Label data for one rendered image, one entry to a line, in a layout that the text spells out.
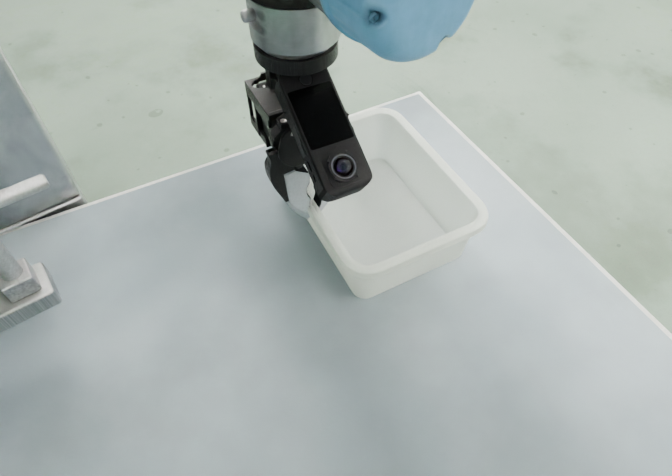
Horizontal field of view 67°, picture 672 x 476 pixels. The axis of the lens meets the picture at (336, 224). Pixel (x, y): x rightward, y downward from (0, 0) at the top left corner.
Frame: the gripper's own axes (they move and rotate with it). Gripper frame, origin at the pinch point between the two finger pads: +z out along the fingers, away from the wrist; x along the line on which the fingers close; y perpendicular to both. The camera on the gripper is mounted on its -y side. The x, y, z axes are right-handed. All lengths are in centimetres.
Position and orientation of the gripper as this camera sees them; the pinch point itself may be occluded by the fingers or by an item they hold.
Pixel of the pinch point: (313, 212)
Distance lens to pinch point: 56.8
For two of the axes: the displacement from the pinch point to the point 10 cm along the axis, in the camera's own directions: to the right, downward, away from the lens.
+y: -4.6, -6.9, 5.6
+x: -8.9, 3.5, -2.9
